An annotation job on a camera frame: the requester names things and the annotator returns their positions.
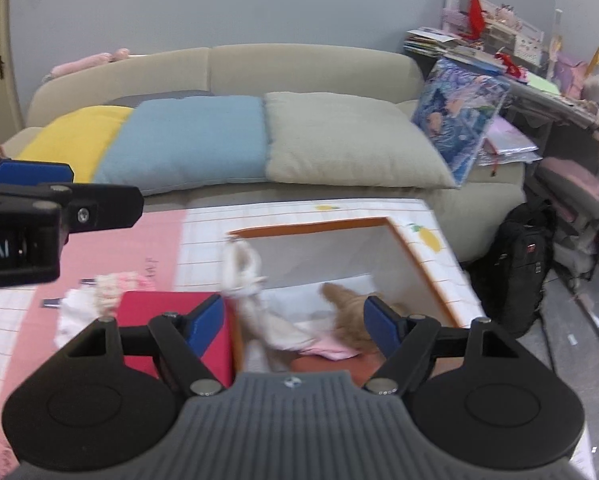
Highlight brown plush toy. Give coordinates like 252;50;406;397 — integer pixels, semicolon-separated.
320;283;379;354

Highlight pink cloth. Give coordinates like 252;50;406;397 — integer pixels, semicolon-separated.
305;336;360;361

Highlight pink white crochet hat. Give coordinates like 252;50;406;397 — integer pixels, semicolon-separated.
94;272;155;315

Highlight white cloth doll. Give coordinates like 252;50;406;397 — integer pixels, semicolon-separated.
220;236;316;373

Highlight white cloth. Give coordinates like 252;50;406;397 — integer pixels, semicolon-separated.
53;285;123;349

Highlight red box lid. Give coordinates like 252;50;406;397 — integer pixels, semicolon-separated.
116;290;234;387

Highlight yellow cushion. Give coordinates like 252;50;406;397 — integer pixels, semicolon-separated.
16;105;134;183

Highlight pink checkered tablecloth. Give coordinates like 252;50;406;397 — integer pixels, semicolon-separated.
0;200;487;479

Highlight orange rimmed white box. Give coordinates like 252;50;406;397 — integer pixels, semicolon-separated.
224;216;491;391

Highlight light blue cushion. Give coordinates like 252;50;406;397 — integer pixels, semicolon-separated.
92;96;268;196

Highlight pink plush on sofa back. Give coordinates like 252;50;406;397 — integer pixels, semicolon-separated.
42;48;130;84

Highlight black backpack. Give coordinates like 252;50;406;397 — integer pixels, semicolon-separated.
467;200;557;338

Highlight plastic document folders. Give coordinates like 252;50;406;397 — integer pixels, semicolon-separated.
476;116;541;167

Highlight beige cushion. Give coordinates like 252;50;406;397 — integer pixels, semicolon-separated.
264;92;456;188

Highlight pink desk chair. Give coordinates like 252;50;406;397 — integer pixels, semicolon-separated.
535;140;599;289

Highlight anime print cushion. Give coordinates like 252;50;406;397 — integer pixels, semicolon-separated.
412;58;510;186

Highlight cluttered desk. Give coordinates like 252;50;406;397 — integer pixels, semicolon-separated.
403;0;599;131

